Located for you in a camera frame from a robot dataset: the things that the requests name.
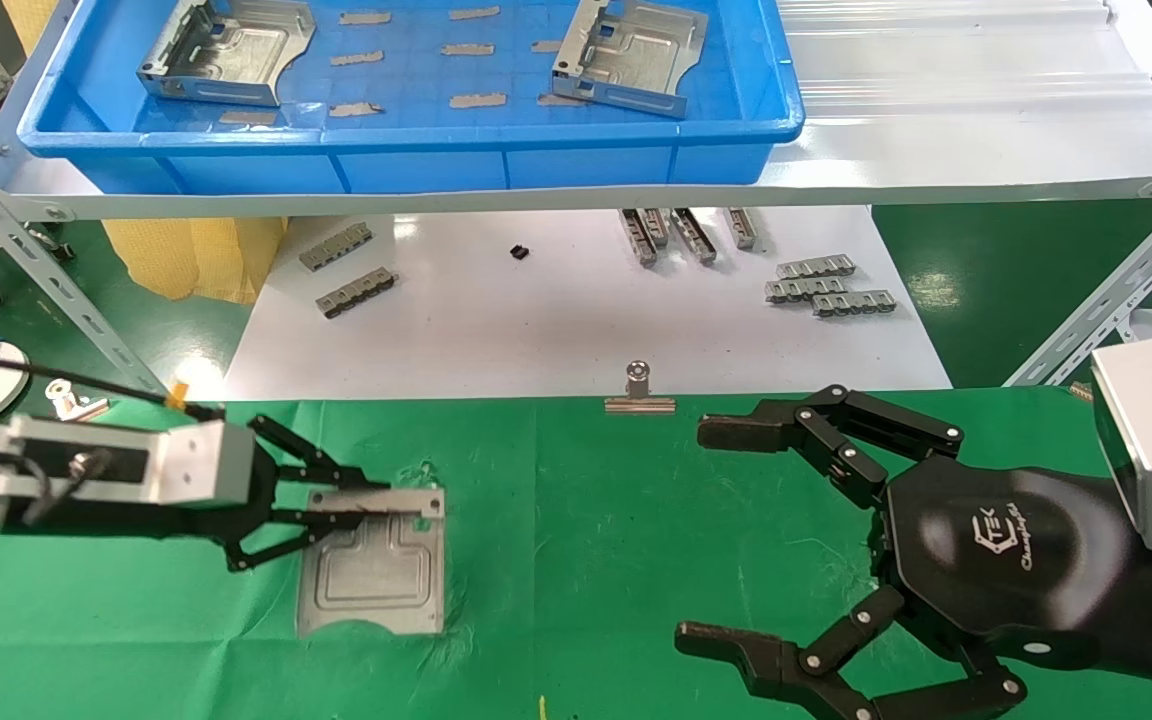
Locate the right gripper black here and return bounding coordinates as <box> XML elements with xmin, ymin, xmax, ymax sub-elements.
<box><xmin>674</xmin><ymin>384</ymin><xmax>1137</xmax><ymax>720</ymax></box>

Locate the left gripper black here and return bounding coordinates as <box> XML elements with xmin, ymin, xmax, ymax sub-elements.
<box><xmin>0</xmin><ymin>414</ymin><xmax>429</xmax><ymax>574</ymax></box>

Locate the stamped metal bracket plate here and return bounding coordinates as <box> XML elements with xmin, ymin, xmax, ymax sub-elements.
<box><xmin>550</xmin><ymin>0</ymin><xmax>709</xmax><ymax>119</ymax></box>
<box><xmin>136</xmin><ymin>0</ymin><xmax>317</xmax><ymax>108</ymax></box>
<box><xmin>294</xmin><ymin>485</ymin><xmax>447</xmax><ymax>638</ymax></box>

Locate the green table cloth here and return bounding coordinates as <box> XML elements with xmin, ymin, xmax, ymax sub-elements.
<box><xmin>0</xmin><ymin>388</ymin><xmax>1152</xmax><ymax>720</ymax></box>

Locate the silver binder clip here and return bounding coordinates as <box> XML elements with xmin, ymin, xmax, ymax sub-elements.
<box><xmin>604</xmin><ymin>360</ymin><xmax>677</xmax><ymax>415</ymax></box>
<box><xmin>44</xmin><ymin>378</ymin><xmax>110</xmax><ymax>423</ymax></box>

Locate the yellow mesh bag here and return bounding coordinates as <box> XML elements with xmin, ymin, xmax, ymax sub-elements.
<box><xmin>101</xmin><ymin>216</ymin><xmax>287</xmax><ymax>305</ymax></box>

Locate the white floor sheet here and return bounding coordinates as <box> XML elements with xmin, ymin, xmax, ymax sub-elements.
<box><xmin>224</xmin><ymin>205</ymin><xmax>953</xmax><ymax>401</ymax></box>

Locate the perforated white shelf brace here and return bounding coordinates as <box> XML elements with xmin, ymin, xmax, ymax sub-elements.
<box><xmin>1001</xmin><ymin>170</ymin><xmax>1152</xmax><ymax>389</ymax></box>
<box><xmin>0</xmin><ymin>140</ymin><xmax>173</xmax><ymax>401</ymax></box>

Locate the blue plastic tray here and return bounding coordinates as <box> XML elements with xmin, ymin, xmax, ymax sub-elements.
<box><xmin>16</xmin><ymin>0</ymin><xmax>805</xmax><ymax>197</ymax></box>

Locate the white metal shelf board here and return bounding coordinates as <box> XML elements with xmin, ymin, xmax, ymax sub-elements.
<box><xmin>0</xmin><ymin>0</ymin><xmax>1152</xmax><ymax>223</ymax></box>

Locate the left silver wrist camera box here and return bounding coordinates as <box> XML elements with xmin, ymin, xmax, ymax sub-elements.
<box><xmin>6</xmin><ymin>415</ymin><xmax>259</xmax><ymax>509</ymax></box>

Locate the black cable with yellow tag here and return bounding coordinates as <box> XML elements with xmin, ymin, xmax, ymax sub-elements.
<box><xmin>0</xmin><ymin>350</ymin><xmax>227</xmax><ymax>421</ymax></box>

